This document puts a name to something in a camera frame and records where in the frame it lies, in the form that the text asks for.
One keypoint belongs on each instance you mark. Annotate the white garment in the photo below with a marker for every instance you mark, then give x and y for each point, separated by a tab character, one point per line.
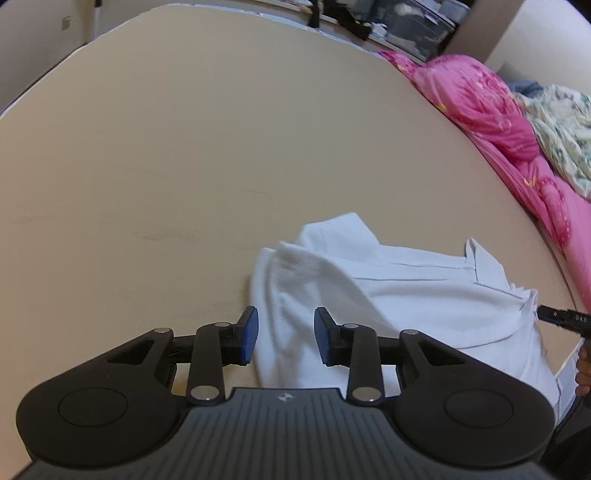
415	295

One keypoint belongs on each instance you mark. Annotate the grey-blue cloth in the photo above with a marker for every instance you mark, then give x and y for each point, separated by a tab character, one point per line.
526	87

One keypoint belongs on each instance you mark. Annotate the wall socket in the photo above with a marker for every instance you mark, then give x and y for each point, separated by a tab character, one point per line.
67	21

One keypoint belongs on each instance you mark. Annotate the white green floral quilt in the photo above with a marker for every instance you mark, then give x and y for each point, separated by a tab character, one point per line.
568	138

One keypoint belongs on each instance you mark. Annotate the pink floral quilt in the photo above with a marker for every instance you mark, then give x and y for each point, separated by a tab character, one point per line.
485	106

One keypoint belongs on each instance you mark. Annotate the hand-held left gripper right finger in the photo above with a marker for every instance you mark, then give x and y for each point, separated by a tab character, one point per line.
321	337

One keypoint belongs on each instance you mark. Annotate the person's right hand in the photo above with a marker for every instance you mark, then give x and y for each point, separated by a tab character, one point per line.
584	369

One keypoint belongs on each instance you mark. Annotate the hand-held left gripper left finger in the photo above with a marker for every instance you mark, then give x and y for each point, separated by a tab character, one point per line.
250	334

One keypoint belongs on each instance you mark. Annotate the clear plastic storage box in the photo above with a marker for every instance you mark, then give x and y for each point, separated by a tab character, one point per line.
425	27

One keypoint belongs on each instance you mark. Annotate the pile of dark clothes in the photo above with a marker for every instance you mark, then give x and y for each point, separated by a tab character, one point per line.
353	25

